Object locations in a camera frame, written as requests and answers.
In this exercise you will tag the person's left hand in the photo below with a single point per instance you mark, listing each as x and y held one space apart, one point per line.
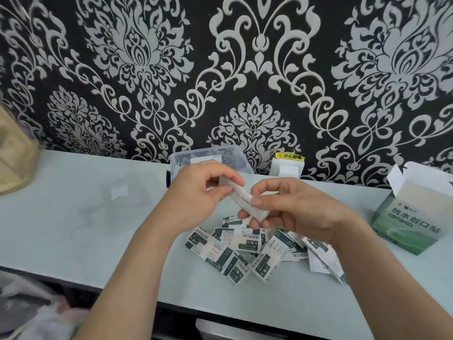
187 201

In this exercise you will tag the person's right hand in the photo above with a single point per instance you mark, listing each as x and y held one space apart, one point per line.
308 212

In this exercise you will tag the small white green packet bundle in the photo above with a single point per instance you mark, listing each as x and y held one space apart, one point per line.
244 198

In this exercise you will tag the clear plastic storage box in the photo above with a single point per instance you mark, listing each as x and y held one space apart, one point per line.
233 155

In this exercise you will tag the clear plastic box lid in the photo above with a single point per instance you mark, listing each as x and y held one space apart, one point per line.
119 192

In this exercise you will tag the pile of white green packets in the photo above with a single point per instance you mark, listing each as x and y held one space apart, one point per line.
244 251

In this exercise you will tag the green white cardboard carton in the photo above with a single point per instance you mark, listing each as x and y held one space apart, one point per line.
410 223

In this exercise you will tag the person's right forearm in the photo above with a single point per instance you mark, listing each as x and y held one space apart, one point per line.
396 290

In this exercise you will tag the person's left forearm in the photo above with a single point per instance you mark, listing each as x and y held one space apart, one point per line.
120 290

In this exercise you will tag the white paper leaflet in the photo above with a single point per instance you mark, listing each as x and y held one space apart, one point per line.
318 262

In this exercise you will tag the crumpled plastic bag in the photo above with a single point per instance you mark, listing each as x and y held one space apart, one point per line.
39 315

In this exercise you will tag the white wall socket yellow label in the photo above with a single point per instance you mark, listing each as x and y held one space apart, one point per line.
288 168

